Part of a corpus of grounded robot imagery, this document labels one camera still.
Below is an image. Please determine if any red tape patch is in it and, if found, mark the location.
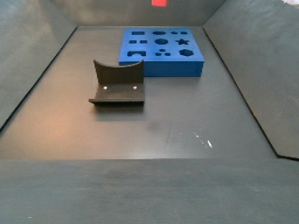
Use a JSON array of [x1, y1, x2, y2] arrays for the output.
[[153, 0, 169, 7]]

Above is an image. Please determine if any blue shape sorter block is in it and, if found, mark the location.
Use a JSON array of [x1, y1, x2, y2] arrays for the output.
[[118, 27, 205, 77]]

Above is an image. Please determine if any black curved holder stand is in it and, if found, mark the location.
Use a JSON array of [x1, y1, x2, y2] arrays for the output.
[[89, 60, 146, 105]]

